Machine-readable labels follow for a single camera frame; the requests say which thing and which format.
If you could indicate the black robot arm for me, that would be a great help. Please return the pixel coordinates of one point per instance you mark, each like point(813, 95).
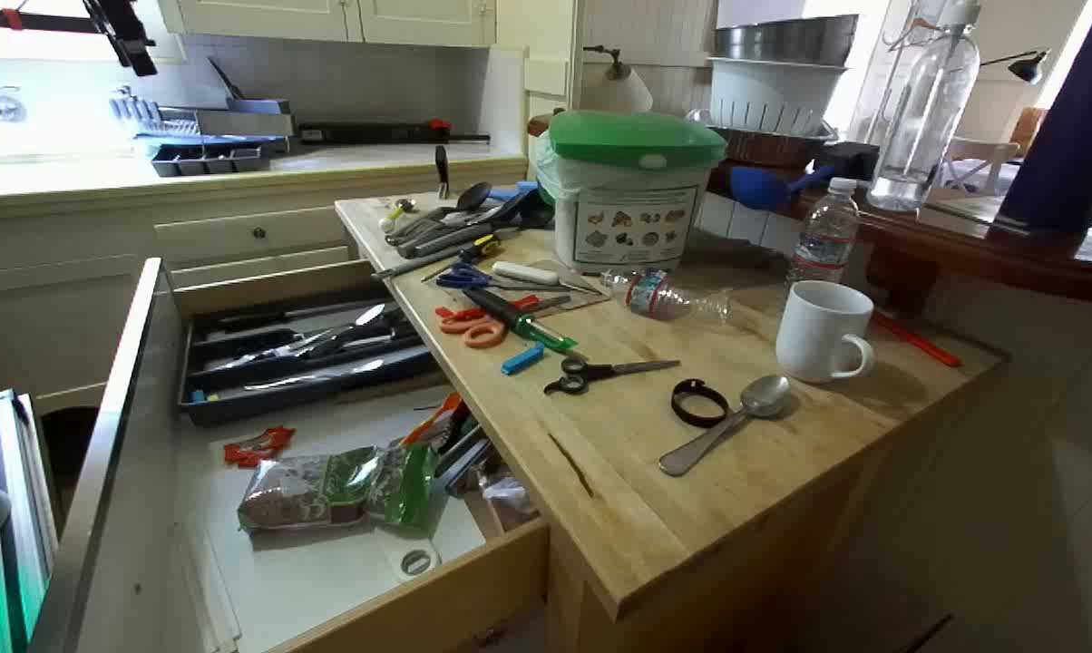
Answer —
point(125, 33)

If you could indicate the silver metal spoon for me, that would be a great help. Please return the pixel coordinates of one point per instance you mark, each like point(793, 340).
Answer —
point(761, 400)

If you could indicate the white desk lamp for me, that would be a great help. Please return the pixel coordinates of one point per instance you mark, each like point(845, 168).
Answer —
point(620, 89)

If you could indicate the green marker pen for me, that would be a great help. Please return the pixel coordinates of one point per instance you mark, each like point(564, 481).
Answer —
point(522, 320)

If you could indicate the small blue marker cap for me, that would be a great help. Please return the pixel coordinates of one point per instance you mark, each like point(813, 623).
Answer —
point(527, 357)

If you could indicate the crushed plastic bottle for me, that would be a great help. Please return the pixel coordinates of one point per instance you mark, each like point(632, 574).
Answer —
point(652, 291)

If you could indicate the pile of kitchen utensils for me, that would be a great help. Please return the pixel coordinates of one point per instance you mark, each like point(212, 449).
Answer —
point(477, 211)

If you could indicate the pens bundle in drawer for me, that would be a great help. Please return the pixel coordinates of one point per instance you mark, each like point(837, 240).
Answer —
point(454, 443)

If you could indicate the green lidded compost bin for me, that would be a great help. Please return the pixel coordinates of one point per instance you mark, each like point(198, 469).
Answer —
point(626, 187)

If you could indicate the green plastic food bag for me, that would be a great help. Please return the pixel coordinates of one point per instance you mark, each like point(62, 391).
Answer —
point(369, 483)

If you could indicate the white ceramic mug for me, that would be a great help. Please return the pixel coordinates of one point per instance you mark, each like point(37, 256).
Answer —
point(826, 331)

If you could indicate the clear plastic water bottle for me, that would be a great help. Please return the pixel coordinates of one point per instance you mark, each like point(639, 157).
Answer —
point(829, 233)

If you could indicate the dark grey cutlery tray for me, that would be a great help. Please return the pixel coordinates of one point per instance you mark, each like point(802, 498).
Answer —
point(291, 354)

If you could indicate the open wooden drawer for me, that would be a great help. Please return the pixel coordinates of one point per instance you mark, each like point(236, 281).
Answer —
point(155, 556)

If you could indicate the red sauce packets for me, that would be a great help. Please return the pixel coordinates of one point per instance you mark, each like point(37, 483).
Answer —
point(261, 449)

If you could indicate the red pencil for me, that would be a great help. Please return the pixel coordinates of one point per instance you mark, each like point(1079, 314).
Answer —
point(916, 343)

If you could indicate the white dish rack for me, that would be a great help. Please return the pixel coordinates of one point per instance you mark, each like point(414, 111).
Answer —
point(777, 78)

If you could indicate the blue ice cube tray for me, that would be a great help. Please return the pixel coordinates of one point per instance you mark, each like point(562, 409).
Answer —
point(210, 157)

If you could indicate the tall glass bottle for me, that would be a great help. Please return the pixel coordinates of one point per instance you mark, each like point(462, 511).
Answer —
point(922, 107)

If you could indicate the black handled scissors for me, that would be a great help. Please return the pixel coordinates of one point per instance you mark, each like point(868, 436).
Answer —
point(579, 377)

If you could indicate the orange handled scissors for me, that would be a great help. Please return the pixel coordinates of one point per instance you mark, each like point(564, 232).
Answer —
point(488, 320)

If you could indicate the black ring band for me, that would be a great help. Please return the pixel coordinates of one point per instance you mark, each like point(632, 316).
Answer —
point(699, 405)

